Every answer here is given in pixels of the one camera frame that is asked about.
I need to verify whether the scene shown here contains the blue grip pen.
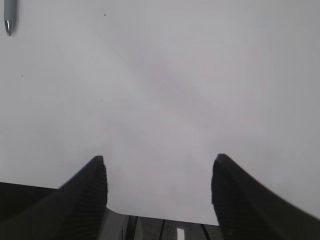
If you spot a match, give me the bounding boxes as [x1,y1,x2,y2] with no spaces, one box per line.
[3,0,18,36]

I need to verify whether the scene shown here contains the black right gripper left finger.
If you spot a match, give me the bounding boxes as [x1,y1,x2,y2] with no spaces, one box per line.
[0,156,108,240]

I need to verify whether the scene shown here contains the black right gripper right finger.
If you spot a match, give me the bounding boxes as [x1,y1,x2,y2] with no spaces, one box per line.
[211,153,320,240]

